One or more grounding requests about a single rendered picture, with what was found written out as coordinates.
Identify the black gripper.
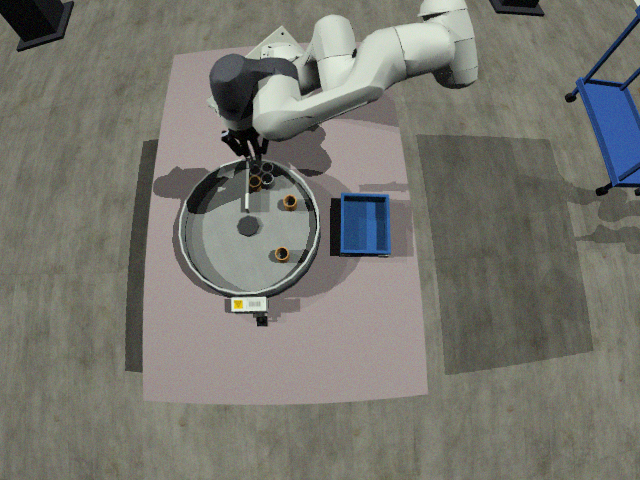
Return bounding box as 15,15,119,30
221,126,269,169

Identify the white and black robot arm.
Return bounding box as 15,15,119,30
206,0,478,142

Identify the bronze bushing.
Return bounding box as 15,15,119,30
275,247,290,263
249,175,263,192
283,195,297,212

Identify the grey metal bushing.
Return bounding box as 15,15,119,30
249,164,263,178
261,162,275,176
261,173,275,189

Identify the blue crate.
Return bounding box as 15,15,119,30
340,193,391,258

